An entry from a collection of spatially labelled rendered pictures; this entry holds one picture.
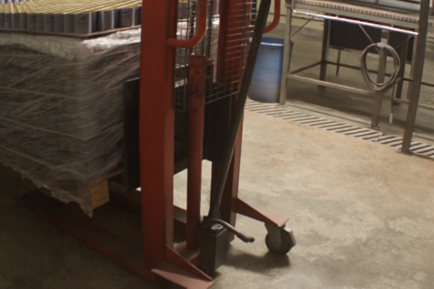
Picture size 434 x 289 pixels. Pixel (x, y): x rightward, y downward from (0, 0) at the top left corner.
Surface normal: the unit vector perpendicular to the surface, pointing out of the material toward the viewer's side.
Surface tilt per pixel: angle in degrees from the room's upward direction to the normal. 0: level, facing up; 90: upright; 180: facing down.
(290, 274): 0
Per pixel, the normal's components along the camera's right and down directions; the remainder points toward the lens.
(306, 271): 0.05, -0.95
